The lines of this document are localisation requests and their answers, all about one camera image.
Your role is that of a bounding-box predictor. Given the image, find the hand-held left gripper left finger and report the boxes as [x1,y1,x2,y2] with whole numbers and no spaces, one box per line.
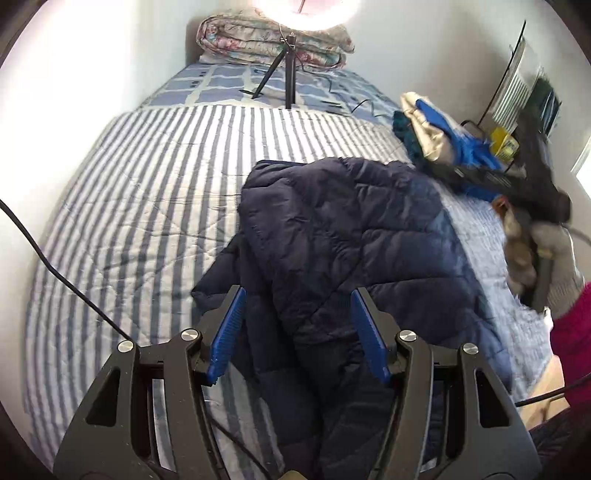
[53,285,247,480]

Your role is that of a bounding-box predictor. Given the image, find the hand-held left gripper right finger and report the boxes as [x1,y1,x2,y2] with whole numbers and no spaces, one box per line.
[349,287,543,480]

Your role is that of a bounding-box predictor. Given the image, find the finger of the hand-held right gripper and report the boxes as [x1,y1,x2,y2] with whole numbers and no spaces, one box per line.
[427,161,467,185]

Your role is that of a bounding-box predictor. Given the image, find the pile of clothes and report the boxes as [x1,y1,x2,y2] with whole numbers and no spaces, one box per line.
[392,91,506,199]

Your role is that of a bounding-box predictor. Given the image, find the navy puffer jacket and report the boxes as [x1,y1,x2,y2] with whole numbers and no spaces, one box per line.
[191,157,513,480]

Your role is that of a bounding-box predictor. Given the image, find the person's right forearm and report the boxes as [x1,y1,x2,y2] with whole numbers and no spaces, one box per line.
[549,281,591,384]

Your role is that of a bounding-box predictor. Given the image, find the black metal clothes rack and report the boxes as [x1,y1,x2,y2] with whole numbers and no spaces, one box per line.
[459,18,528,139]

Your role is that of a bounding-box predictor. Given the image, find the person's right hand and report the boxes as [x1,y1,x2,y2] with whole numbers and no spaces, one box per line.
[502,203,585,319]

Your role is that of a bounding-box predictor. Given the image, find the window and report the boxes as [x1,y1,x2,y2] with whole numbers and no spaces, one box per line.
[571,136,591,185]

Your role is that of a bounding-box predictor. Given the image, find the yellow crate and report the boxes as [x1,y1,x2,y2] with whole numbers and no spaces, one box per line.
[489,127,520,160]

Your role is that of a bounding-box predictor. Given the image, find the dark green hanging garment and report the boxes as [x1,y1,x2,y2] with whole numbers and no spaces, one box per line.
[531,76,563,137]

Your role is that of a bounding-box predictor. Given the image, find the striped hanging towel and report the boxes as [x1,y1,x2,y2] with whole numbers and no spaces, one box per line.
[492,37,536,132]

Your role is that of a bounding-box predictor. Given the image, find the blue striped blanket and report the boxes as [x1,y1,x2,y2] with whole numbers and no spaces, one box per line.
[23,104,561,480]

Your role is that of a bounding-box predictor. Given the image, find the black tripod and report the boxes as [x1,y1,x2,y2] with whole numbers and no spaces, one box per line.
[239,0,305,110]

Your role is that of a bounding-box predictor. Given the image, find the person's dark pants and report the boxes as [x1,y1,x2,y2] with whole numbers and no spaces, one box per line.
[529,406,591,480]

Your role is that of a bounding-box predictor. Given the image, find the blue checked bed sheet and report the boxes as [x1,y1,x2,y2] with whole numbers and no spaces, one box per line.
[139,62,402,125]

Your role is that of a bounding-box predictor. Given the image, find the folded floral quilt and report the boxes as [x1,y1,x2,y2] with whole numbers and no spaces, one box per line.
[196,13,356,70]

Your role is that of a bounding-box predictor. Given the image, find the black cable on bed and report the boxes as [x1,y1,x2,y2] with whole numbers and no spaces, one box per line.
[318,74,393,121]

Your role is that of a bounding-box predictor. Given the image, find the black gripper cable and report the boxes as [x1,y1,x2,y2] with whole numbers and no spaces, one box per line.
[0,198,139,347]
[515,381,591,408]

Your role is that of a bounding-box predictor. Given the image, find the ring light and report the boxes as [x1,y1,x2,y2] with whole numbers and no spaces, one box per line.
[252,0,361,34]

